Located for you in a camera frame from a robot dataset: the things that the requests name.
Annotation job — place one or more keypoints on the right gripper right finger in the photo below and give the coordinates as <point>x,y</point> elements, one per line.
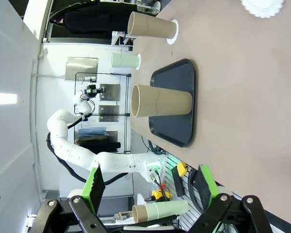
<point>206,189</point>

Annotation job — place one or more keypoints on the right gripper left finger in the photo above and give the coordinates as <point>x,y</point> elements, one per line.
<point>92,191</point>

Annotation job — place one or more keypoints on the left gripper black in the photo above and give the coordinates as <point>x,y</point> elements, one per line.
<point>91,86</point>

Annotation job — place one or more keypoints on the pale green tall cup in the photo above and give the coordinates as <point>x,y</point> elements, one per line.
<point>172,209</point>
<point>152,211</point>
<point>124,60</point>

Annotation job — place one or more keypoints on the white scalloped paper coaster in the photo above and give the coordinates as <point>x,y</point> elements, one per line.
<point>172,41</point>
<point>138,68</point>
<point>263,8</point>

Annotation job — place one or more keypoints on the brown tall cup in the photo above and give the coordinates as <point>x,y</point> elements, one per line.
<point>150,25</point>
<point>140,214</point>
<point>160,100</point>

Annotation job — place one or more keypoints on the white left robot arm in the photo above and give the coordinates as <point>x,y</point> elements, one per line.
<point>70,148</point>

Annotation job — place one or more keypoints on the yellow plastic piece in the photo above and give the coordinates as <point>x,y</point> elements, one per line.
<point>182,168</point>

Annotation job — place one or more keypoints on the folded blue cloth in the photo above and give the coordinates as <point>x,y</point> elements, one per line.
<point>92,133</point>

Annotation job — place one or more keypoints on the folded black cloth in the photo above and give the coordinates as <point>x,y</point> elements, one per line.
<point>99,146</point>

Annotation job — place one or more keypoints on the yellow emergency stop box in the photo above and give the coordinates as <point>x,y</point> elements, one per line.
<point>157,194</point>

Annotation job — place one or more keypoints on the black plastic tray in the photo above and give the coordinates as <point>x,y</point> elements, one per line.
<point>174,131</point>

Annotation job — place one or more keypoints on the person in black shirt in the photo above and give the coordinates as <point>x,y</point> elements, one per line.
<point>92,21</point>

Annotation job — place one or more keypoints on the bright rectangular light panel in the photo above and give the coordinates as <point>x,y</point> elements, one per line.
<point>3,98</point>

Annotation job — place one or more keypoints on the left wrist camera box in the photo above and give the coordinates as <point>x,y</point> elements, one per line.
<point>90,79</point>

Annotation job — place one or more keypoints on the black angled bracket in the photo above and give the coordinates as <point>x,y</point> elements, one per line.
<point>178,184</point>

